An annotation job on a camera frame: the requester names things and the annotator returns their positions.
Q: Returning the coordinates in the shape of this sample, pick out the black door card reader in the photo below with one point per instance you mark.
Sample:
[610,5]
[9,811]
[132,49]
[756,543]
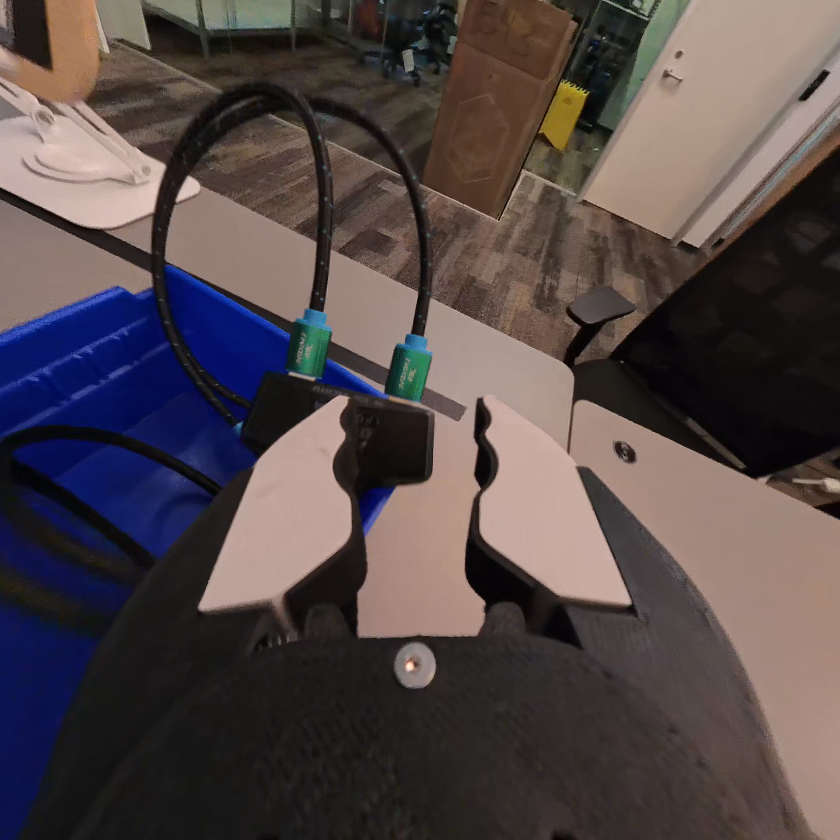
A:
[814,86]

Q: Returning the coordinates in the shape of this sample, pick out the blue divided plastic bin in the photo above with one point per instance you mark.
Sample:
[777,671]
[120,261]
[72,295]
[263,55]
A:
[85,367]

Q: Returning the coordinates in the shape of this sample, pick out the black mesh office chair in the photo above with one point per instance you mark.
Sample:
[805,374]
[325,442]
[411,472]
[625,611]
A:
[722,328]

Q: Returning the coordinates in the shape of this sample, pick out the tall cardboard box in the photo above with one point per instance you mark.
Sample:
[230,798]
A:
[499,118]

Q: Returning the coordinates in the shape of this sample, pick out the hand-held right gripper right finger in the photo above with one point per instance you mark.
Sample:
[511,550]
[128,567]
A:
[544,518]

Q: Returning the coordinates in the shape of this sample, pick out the yellow wet floor sign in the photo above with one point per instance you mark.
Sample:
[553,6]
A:
[564,118]

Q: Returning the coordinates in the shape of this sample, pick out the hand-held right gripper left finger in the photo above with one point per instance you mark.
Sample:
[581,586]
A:
[289,518]

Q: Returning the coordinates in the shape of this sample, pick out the black push-button HDMI switch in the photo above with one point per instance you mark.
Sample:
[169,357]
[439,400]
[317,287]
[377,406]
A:
[394,446]

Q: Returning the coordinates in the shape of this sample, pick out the silver table grommet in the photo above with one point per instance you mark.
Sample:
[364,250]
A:
[623,451]

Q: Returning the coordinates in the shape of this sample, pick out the white stand base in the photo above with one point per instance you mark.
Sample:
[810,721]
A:
[98,197]

